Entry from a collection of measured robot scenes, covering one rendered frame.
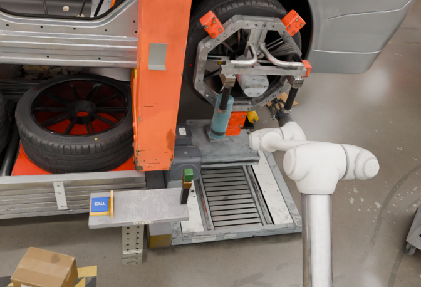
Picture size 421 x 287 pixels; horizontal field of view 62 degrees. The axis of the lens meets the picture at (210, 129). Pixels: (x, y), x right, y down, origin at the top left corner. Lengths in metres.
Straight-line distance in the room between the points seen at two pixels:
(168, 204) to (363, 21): 1.44
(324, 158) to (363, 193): 1.51
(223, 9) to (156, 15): 0.61
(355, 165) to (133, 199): 0.95
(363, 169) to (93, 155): 1.25
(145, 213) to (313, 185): 0.76
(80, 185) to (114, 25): 0.80
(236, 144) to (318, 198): 1.16
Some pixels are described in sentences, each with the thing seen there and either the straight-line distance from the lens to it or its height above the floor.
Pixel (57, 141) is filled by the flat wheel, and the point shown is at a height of 0.50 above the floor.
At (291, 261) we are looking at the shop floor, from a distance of 2.18.
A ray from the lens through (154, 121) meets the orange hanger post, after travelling 1.47.
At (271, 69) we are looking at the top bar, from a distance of 1.66.
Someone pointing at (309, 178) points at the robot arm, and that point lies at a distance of 1.24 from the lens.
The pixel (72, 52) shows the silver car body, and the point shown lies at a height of 0.83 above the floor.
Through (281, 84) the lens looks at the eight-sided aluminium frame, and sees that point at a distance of 2.02.
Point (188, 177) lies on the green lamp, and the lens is 1.51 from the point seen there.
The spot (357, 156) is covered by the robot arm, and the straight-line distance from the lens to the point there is 1.32.
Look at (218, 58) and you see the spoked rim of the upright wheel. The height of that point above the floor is 0.85.
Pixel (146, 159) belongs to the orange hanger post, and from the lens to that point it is 1.62.
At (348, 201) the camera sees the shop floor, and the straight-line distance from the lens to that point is 2.63.
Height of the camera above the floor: 1.78
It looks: 40 degrees down
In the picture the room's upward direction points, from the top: 12 degrees clockwise
